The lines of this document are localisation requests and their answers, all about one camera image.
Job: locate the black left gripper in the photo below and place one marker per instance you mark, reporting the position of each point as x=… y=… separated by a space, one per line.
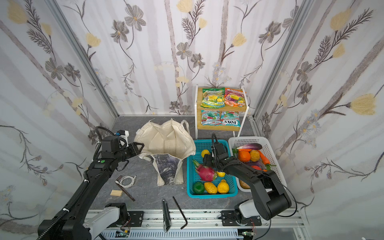
x=131 y=150

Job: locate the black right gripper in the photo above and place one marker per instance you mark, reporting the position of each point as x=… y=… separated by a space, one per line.
x=214 y=159

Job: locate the small yellow lemon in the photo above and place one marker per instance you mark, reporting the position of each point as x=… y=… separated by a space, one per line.
x=205 y=153

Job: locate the pink dragon fruit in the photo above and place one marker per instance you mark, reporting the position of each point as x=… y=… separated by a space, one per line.
x=207 y=174

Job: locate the beige canvas tote bag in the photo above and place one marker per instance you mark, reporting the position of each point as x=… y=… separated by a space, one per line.
x=166 y=146

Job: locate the green candy bag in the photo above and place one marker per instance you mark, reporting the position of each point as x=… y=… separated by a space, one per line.
x=213 y=98

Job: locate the orange Fox's fruits candy bag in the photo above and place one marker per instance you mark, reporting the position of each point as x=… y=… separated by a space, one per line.
x=234 y=98

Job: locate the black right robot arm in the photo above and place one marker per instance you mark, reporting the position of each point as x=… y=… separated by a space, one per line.
x=270 y=196

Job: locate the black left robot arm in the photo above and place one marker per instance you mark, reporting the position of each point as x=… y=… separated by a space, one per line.
x=68 y=223

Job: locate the teal Fox's candy bag right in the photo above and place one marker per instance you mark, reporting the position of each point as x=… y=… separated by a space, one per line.
x=230 y=118

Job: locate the teal candy bag left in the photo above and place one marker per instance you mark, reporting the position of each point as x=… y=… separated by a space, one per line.
x=210 y=118

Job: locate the yellow pear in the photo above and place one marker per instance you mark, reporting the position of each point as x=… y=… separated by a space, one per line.
x=220 y=174

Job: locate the white plastic basket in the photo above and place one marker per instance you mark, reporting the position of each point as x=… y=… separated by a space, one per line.
x=266 y=150

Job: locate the orange persimmon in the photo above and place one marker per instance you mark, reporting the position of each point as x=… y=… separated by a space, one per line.
x=244 y=156

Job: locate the teal plastic basket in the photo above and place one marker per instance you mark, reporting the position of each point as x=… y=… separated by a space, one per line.
x=204 y=182

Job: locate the large yellow citron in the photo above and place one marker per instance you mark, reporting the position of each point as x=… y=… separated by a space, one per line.
x=223 y=187

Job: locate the yellow bumpy mango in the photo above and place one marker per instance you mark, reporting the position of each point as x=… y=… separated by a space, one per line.
x=210 y=188

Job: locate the yellow bell pepper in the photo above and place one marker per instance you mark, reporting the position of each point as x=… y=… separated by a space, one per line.
x=255 y=155

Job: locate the white wooden two-tier shelf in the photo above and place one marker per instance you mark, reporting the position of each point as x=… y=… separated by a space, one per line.
x=198 y=115

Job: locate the brown potato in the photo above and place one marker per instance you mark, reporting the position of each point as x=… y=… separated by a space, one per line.
x=244 y=185

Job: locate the green round fruit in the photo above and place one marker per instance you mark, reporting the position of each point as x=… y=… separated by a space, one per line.
x=198 y=188

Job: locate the red tomato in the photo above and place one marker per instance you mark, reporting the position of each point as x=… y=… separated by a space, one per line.
x=257 y=168

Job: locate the dark purple eggplant lower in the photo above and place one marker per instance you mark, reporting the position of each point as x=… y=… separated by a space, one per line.
x=257 y=163

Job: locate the orange carrot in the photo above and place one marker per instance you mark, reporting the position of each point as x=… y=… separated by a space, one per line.
x=264 y=159

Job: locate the dark thin stick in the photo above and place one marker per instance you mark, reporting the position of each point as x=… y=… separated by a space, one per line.
x=125 y=191

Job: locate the small wooden block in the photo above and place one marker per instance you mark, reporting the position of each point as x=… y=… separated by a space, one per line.
x=116 y=193

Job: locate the black hex key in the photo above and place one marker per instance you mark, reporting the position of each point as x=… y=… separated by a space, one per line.
x=181 y=212

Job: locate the black cylindrical tool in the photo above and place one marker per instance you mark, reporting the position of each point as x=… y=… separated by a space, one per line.
x=166 y=216

